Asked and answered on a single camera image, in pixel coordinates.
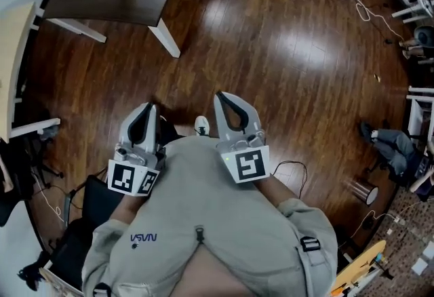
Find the person's left forearm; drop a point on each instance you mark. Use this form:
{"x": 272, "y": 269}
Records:
{"x": 125, "y": 209}

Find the person's right forearm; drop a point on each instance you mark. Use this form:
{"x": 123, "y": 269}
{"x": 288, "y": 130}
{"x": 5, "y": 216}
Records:
{"x": 279, "y": 192}

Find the light wooden table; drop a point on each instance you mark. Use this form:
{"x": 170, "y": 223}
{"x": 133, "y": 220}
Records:
{"x": 13, "y": 51}

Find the person's white shoe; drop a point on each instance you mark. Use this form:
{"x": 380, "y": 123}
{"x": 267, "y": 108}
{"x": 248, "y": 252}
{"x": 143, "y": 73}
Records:
{"x": 202, "y": 124}

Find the white shelving unit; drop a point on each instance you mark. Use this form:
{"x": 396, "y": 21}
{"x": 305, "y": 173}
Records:
{"x": 415, "y": 119}

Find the light wooden desk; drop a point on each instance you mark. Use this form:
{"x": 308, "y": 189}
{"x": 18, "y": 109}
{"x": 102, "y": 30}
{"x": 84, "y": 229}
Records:
{"x": 366, "y": 258}

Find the dark wooden table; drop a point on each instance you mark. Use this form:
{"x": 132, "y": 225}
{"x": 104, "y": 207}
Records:
{"x": 142, "y": 0}

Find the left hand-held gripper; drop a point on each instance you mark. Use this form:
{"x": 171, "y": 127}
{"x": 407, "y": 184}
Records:
{"x": 122, "y": 177}

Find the person's chin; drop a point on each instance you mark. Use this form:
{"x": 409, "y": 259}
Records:
{"x": 213, "y": 275}

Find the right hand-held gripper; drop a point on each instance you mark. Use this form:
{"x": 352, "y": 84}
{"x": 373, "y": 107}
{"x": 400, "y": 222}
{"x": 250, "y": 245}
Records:
{"x": 249, "y": 163}

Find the person's beige shirt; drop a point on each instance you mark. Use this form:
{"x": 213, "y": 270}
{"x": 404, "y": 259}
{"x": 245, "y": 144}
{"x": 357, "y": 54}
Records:
{"x": 220, "y": 204}

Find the steel cylinder bin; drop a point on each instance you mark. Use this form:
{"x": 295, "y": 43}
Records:
{"x": 363, "y": 190}

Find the person's dark trouser leg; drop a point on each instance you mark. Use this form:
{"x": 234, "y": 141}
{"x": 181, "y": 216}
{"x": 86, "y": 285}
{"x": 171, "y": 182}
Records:
{"x": 169, "y": 133}

